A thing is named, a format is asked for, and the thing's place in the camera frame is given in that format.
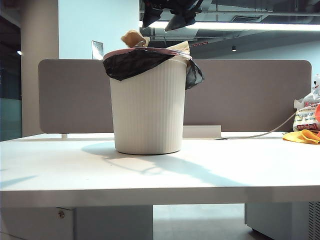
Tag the white cabinet under table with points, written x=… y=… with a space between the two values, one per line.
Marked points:
x=275 y=220

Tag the white ribbed trash can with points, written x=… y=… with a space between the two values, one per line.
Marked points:
x=150 y=112

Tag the yellow cloth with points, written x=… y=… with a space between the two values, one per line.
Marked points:
x=295 y=137

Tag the ceiling air vent grille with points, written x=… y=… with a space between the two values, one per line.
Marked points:
x=246 y=18

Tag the red ceiling sign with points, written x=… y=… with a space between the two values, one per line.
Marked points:
x=200 y=44

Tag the white table support panel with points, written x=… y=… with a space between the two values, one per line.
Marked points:
x=37 y=225

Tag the round glowing lamp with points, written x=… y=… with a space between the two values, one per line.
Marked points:
x=19 y=52

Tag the printed plastic bag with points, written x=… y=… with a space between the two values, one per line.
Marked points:
x=305 y=117

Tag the white divider bracket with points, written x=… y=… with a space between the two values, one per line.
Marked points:
x=202 y=131

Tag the paper notice on wall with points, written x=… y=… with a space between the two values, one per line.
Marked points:
x=97 y=50

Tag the orange plastic object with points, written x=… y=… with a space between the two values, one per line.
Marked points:
x=318 y=112

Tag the beige building column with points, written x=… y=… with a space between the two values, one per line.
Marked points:
x=37 y=75

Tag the brown paper ball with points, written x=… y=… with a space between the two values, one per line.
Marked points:
x=132 y=37
x=181 y=47

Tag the long ceiling light strip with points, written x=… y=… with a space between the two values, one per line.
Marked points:
x=250 y=26

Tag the white plush toy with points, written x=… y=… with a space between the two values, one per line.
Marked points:
x=317 y=83

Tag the pink trash can rim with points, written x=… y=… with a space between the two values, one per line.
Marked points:
x=160 y=50

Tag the black plastic trash bag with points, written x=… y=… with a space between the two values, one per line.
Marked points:
x=130 y=66

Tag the small white divider foot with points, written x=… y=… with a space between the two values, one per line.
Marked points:
x=64 y=136

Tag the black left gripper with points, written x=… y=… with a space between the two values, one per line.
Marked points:
x=175 y=6

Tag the grey desk divider panel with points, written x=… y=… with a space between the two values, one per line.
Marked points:
x=75 y=100

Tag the black ceiling spot lamp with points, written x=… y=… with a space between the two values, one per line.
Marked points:
x=234 y=48

